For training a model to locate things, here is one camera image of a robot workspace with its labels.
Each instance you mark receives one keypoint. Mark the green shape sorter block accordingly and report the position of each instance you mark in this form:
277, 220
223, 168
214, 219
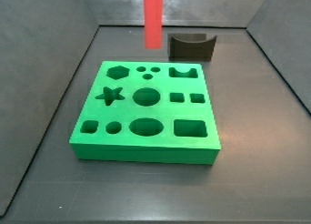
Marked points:
147, 114

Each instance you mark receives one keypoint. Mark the dark arch-shaped block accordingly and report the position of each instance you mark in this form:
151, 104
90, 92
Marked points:
191, 47

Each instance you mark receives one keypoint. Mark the red double-square peg object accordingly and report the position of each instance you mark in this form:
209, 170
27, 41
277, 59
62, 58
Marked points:
153, 10

